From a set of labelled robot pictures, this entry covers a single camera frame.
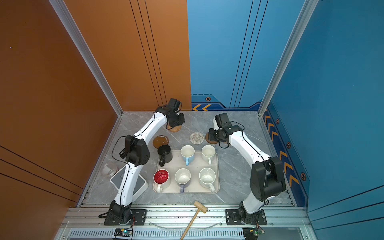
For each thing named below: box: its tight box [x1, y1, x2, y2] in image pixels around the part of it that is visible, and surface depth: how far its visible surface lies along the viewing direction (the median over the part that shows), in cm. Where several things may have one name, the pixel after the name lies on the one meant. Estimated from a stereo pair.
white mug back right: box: [201, 145, 216, 165], surface depth 89 cm
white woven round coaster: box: [189, 132, 205, 145], surface depth 107 cm
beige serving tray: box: [153, 150, 220, 194], surface depth 84 cm
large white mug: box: [199, 167, 216, 193], surface depth 82 cm
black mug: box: [158, 144, 173, 167], surface depth 91 cm
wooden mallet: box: [180, 201, 208, 240], surface depth 76 cm
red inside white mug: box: [153, 169, 170, 193], surface depth 81 cm
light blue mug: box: [180, 145, 195, 166], surface depth 89 cm
